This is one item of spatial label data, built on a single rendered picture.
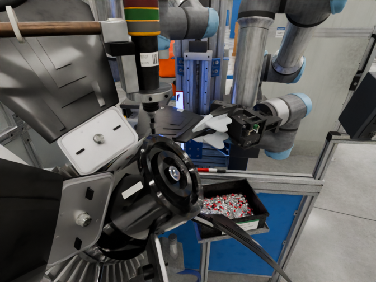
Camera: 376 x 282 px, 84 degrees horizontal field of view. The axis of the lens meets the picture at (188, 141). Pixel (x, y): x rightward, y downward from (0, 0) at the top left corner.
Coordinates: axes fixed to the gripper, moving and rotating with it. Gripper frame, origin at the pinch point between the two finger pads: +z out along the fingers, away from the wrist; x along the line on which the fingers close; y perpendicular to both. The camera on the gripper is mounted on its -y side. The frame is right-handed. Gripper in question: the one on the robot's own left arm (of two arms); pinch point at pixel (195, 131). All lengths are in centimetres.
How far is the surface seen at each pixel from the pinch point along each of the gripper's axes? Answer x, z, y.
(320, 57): 19, -184, -71
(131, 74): -15.7, 14.1, 3.8
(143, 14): -22.5, 11.8, 3.7
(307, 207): 47, -52, 13
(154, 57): -17.6, 10.8, 3.9
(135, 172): -9.0, 18.2, 14.6
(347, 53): 14, -202, -59
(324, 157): 21, -51, 10
